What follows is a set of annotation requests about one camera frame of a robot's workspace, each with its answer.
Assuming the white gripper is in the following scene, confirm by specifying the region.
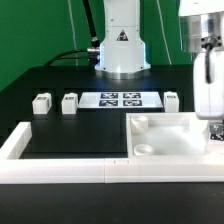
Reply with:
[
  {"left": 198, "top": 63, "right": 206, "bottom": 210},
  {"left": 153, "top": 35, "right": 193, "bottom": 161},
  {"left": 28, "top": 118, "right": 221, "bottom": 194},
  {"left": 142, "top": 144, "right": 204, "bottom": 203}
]
[{"left": 193, "top": 51, "right": 224, "bottom": 120}]

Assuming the white square tabletop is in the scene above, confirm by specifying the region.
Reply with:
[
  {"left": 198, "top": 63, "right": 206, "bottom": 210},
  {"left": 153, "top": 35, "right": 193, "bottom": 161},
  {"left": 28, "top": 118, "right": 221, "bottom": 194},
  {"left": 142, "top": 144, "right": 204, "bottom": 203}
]
[{"left": 126, "top": 112, "right": 209, "bottom": 157}]

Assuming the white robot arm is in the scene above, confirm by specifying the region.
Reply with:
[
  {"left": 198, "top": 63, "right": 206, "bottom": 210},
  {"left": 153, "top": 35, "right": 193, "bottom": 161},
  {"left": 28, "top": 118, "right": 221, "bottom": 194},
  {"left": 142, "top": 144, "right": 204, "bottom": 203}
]
[{"left": 95, "top": 0, "right": 224, "bottom": 120}]

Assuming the white U-shaped obstacle fence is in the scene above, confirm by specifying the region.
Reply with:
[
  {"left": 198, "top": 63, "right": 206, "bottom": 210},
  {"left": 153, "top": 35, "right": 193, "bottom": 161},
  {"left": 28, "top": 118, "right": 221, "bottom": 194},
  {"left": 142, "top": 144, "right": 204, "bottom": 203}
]
[{"left": 0, "top": 122, "right": 224, "bottom": 184}]

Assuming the white marker tag plate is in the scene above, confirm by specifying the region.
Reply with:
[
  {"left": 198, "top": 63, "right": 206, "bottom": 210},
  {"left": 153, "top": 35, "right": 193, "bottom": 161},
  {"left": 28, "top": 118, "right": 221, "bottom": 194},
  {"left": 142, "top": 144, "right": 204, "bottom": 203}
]
[{"left": 79, "top": 91, "right": 163, "bottom": 109}]

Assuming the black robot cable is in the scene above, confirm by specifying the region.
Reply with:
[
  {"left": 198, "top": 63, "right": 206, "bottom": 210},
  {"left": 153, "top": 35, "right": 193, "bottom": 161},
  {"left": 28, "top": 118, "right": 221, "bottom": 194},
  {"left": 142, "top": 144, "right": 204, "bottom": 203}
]
[{"left": 43, "top": 0, "right": 101, "bottom": 68}]

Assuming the thin white cable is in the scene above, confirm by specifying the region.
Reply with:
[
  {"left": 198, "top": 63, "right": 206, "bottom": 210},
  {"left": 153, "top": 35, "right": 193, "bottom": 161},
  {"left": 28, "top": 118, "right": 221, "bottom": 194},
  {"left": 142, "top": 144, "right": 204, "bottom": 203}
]
[{"left": 67, "top": 0, "right": 78, "bottom": 58}]

